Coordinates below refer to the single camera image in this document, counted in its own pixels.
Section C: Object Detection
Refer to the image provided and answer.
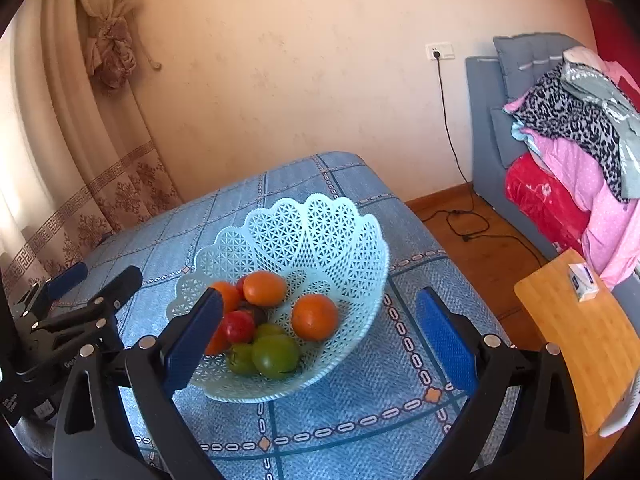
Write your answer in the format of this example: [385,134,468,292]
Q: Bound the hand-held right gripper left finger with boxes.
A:
[52,287,224,480]

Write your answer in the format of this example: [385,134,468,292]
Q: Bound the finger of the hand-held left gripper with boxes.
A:
[15,261,89,326]
[30,266,144,356]

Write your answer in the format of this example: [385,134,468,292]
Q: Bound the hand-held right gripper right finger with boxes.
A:
[415,287,586,480]

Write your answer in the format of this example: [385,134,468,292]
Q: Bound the orange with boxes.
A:
[204,325,231,357]
[207,281,243,316]
[242,271,288,307]
[291,294,341,342]

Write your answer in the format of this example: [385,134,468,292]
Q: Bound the dark purple plum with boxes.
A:
[239,301,268,326]

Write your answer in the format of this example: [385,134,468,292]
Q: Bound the light blue lattice plastic basket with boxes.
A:
[166,194,391,402]

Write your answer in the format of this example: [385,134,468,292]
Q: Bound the beige patterned curtain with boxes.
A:
[0,0,183,306]

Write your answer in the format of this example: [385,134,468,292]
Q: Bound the wooden side table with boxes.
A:
[514,247,640,437]

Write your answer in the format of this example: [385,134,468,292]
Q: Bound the small blue white box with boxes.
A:
[567,261,601,303]

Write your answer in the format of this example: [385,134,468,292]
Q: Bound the red floral blanket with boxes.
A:
[505,154,591,258]

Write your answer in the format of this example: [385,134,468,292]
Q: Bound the grey-blue sofa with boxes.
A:
[465,32,640,321]

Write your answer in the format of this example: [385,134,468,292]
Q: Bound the pile of clothes and bedding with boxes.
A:
[502,47,640,291]

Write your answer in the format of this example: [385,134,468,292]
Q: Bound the tied sheer beige curtain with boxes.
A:
[75,0,144,91]

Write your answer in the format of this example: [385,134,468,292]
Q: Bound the leopard print cloth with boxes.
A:
[510,67,631,203]

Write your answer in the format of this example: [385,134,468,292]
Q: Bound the grey leaf print cloth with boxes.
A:
[557,60,640,191]

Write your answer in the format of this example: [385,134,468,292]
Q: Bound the grey-blue sofa cushion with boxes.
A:
[492,32,586,101]

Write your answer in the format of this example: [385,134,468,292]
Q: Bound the red cloth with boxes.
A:
[585,0,640,91]

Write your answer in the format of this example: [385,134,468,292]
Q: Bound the black power cable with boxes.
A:
[417,50,548,266]

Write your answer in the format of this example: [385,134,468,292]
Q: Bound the curtain tieback cord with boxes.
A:
[139,35,162,71]

